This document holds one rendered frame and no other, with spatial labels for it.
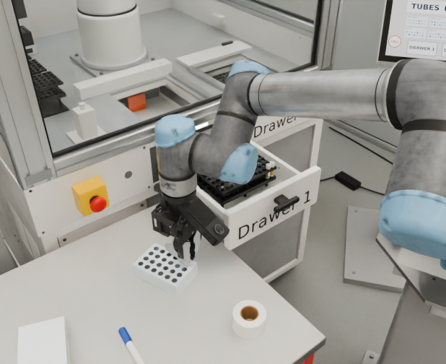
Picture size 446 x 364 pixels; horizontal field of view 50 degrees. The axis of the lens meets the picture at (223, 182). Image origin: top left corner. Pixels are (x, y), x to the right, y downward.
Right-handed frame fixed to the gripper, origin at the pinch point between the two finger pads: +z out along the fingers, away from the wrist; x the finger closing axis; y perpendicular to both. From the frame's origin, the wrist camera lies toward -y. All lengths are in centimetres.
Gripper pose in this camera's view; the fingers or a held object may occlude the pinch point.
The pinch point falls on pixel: (190, 260)
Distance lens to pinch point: 109.4
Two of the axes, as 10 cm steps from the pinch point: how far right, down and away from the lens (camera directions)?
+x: -5.2, 5.1, -6.8
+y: -8.5, -3.2, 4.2
